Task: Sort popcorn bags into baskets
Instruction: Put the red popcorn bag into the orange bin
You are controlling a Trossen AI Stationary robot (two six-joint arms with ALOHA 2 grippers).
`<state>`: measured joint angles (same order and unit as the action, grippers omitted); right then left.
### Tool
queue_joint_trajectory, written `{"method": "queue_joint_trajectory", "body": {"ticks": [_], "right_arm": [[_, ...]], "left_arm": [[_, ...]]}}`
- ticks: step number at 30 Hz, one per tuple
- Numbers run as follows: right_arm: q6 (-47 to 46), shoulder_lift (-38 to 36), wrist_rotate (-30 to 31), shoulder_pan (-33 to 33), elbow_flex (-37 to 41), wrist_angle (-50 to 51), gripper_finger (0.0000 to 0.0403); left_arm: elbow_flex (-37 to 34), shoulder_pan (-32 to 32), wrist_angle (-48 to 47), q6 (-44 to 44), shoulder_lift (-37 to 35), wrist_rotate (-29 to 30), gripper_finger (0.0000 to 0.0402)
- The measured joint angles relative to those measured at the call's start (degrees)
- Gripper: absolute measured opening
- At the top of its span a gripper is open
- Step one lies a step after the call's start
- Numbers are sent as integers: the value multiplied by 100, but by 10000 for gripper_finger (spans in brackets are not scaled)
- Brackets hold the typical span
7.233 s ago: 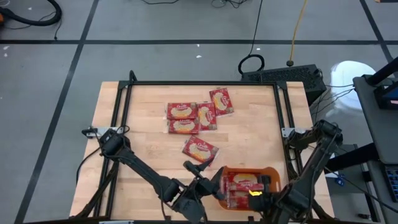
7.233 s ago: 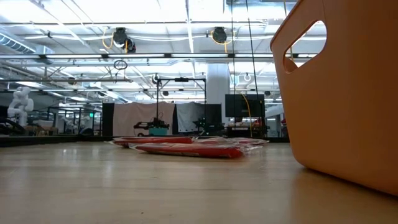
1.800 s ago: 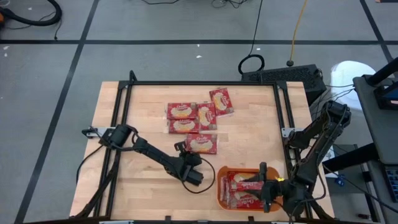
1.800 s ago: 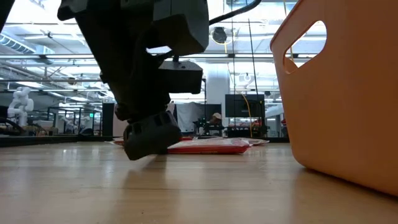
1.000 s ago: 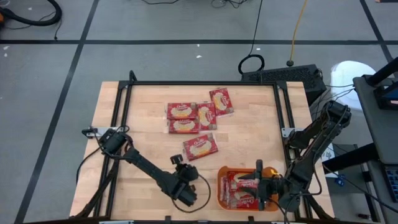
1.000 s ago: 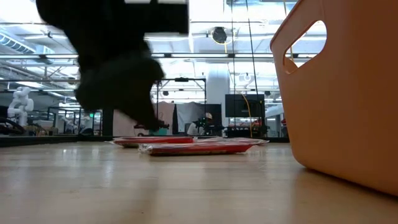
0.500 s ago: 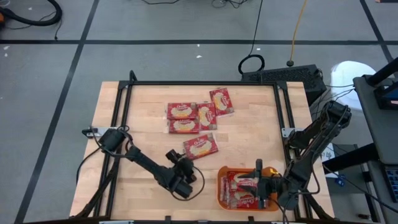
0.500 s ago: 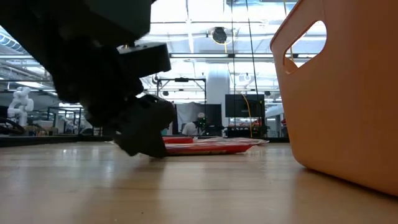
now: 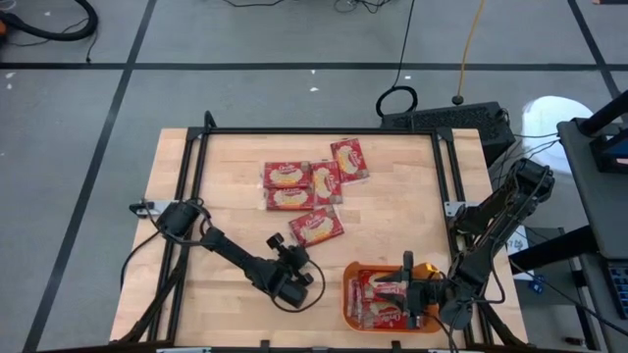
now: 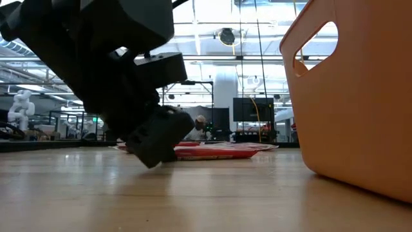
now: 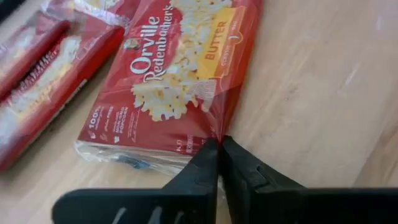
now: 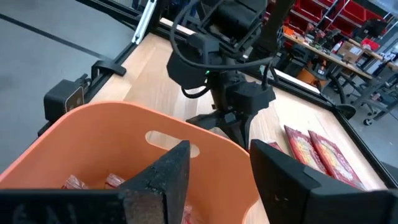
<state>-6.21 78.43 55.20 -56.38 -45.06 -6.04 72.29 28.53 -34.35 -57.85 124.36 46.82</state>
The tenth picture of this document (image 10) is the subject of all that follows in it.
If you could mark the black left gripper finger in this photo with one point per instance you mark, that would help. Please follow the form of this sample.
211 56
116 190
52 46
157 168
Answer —
161 135

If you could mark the red Orville Redenbacher popcorn bag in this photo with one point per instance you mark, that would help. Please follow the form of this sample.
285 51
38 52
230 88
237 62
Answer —
219 153
219 144
260 147
188 144

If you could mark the orange plastic basket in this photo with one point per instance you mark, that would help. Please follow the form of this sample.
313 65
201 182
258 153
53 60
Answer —
370 112

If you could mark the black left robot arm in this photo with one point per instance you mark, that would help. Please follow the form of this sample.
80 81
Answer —
38 32

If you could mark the person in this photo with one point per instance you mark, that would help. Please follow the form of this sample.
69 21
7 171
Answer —
200 122

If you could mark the black monitor screen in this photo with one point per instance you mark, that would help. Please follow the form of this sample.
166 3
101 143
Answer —
253 109
222 117

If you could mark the white building column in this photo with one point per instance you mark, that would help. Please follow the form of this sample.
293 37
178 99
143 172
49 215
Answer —
225 87

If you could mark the white humanoid robot figure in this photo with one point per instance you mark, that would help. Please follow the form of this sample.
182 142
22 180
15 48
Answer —
22 106

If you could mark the black distant rig frame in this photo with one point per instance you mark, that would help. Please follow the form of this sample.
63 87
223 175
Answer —
193 82

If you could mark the black metal table frame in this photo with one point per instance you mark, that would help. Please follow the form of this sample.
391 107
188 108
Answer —
48 145

